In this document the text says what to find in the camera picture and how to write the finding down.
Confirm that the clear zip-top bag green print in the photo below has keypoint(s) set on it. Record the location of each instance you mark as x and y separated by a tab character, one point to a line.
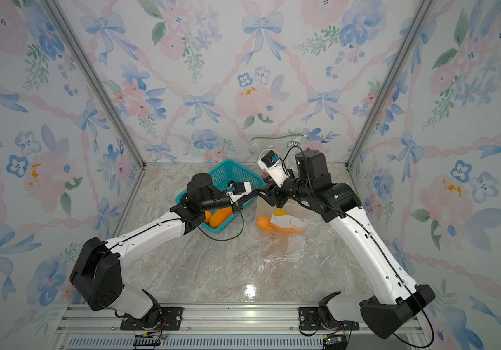
286	146

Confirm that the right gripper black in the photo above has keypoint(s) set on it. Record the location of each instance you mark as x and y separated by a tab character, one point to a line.
274	196

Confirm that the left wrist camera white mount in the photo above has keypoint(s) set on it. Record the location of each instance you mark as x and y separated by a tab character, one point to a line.
237	190

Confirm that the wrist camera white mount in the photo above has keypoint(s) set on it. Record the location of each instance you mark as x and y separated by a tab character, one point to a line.
237	190
272	163

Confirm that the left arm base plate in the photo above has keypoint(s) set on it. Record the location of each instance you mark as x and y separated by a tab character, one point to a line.
167	318

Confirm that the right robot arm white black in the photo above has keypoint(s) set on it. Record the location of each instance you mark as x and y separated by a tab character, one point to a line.
397	296

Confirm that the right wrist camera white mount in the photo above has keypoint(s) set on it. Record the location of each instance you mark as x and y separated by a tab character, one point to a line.
272	163

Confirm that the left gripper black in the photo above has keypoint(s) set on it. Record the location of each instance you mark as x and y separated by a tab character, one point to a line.
252	195

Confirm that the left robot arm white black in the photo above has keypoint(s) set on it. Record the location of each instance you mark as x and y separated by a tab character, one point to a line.
98	272

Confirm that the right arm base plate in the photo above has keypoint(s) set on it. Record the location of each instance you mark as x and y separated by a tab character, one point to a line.
317	318

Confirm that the aluminium front rail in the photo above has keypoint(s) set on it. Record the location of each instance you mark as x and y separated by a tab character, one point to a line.
224	326

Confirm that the teal plastic mesh basket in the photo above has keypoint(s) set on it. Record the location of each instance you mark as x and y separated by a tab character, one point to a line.
226	171

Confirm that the small yellow mango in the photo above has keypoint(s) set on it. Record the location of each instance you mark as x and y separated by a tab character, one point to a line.
280	213

